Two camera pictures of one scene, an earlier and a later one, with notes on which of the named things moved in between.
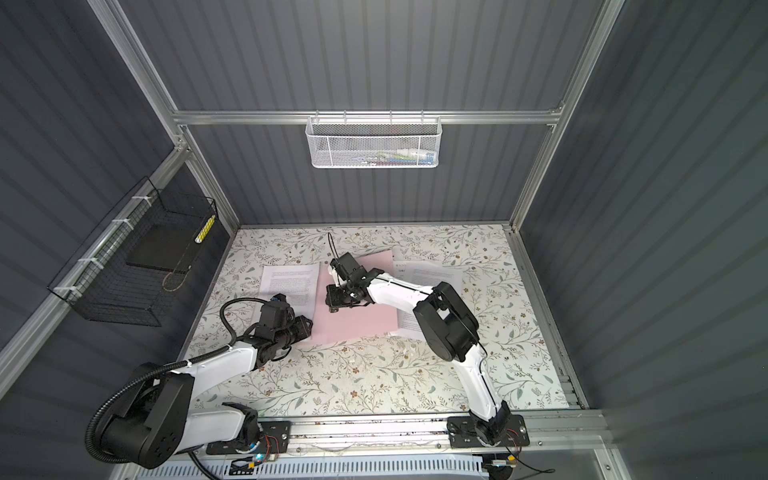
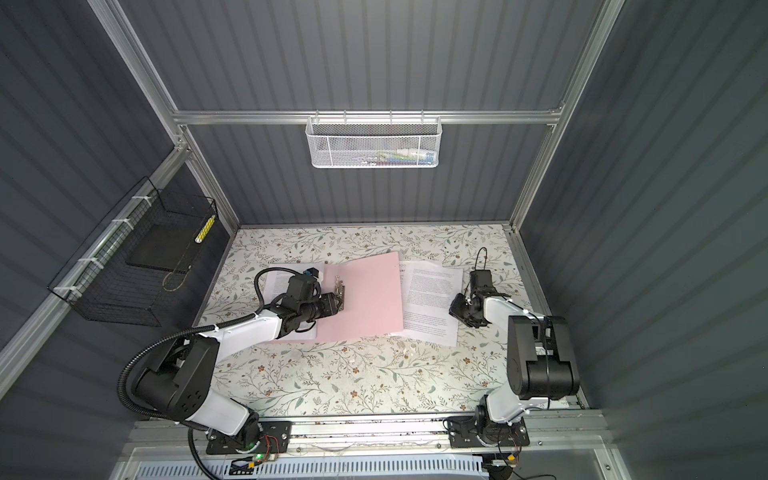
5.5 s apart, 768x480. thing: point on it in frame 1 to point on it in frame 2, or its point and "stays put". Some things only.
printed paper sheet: [298, 282] stays put
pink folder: [353, 321] stays put
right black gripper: [335, 301] to [457, 310]
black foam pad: [168, 246] stays put
